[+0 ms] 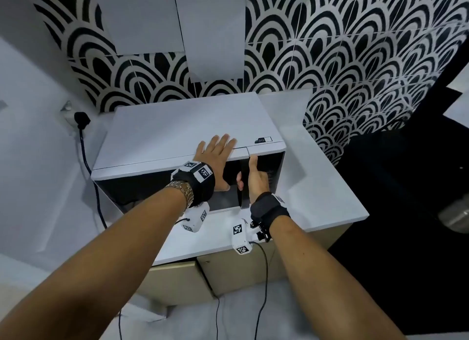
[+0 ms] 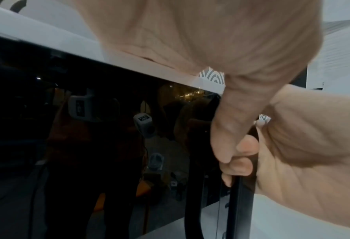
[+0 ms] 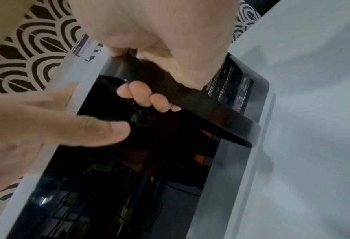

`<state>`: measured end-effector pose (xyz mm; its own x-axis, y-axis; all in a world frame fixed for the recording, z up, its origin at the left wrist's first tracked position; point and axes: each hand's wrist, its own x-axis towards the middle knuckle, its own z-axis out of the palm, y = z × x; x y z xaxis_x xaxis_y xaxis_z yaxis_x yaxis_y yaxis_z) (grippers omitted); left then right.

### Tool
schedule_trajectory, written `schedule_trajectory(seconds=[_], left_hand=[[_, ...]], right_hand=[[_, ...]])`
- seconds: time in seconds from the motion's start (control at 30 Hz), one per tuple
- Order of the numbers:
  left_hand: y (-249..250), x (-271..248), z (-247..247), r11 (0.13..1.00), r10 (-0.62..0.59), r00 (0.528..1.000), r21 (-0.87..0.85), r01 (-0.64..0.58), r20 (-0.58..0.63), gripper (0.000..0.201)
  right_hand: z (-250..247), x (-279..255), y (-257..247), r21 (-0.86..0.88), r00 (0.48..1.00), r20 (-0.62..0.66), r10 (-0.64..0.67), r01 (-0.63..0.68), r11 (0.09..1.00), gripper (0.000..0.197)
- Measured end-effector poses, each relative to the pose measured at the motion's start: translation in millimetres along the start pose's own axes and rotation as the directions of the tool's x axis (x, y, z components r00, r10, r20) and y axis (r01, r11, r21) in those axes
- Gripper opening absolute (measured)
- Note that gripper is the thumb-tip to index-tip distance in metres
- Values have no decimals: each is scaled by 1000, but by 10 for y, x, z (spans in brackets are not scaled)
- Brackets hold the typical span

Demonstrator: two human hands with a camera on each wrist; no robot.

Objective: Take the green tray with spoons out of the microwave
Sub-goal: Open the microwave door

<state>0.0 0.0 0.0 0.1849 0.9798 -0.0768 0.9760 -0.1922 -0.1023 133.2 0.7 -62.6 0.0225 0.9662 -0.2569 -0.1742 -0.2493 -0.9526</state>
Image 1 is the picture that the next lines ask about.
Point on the wide white wall paper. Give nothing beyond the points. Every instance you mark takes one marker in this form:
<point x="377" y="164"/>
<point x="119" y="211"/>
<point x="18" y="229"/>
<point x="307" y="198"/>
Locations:
<point x="139" y="17"/>

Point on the person's right hand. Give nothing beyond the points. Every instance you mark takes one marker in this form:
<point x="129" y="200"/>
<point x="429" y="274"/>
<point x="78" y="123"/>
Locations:
<point x="258" y="182"/>

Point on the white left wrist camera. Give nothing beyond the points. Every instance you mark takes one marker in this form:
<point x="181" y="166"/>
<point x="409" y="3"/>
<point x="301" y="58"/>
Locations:
<point x="196" y="219"/>

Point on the white microwave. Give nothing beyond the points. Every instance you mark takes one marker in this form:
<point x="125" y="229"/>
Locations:
<point x="165" y="131"/>

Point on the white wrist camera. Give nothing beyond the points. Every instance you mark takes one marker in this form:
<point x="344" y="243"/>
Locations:
<point x="240" y="237"/>
<point x="196" y="219"/>

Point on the long white wall paper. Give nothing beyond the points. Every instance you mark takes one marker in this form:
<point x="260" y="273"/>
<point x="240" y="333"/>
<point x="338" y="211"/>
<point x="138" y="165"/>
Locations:
<point x="214" y="32"/>

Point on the person's right forearm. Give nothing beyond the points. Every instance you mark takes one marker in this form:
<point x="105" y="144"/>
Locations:
<point x="322" y="284"/>

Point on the round metal container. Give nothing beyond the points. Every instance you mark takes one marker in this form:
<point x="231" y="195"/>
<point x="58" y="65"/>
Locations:
<point x="456" y="215"/>

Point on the white panel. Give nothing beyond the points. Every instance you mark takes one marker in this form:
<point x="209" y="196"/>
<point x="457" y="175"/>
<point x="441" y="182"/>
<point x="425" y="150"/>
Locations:
<point x="460" y="101"/>

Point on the person's left forearm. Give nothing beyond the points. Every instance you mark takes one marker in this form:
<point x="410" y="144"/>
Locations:
<point x="102" y="270"/>

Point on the metal wristwatch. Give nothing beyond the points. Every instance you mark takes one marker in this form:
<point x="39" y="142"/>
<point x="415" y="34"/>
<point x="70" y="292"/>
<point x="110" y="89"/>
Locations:
<point x="183" y="191"/>

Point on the white wall socket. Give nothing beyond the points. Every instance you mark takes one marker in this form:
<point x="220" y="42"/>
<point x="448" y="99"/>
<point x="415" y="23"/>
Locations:
<point x="67" y="112"/>

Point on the black power plug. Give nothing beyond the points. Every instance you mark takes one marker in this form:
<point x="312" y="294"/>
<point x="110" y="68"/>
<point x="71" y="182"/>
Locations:
<point x="82" y="120"/>

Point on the person's left hand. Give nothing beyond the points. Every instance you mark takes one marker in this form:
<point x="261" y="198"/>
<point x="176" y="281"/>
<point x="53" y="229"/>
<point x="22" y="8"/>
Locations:
<point x="216" y="156"/>

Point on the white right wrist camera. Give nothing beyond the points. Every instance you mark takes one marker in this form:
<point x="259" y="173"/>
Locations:
<point x="240" y="237"/>

